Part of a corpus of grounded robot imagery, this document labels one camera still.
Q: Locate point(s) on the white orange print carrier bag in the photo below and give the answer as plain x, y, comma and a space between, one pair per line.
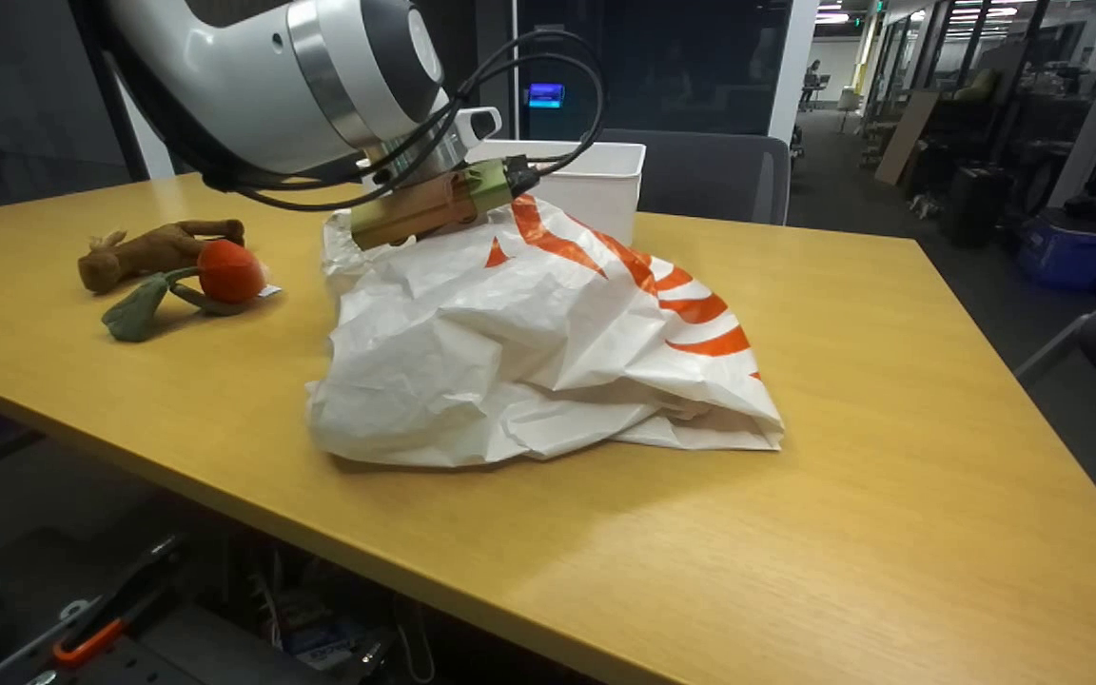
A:
511, 368

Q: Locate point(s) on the red plush tomato green leaf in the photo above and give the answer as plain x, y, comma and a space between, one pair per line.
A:
228, 272

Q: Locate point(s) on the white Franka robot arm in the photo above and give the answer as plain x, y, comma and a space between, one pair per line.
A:
268, 78

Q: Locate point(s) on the white plastic storage bin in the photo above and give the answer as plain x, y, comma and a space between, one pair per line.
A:
599, 184

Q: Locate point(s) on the blue lit display panel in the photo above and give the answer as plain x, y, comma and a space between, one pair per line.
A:
547, 97

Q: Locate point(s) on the leaning cardboard panel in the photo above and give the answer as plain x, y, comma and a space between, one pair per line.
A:
908, 139

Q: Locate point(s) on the brown plush animal toy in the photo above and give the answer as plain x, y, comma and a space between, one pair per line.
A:
142, 251

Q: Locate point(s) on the blue plastic tub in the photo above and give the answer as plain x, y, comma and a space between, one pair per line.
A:
1073, 251

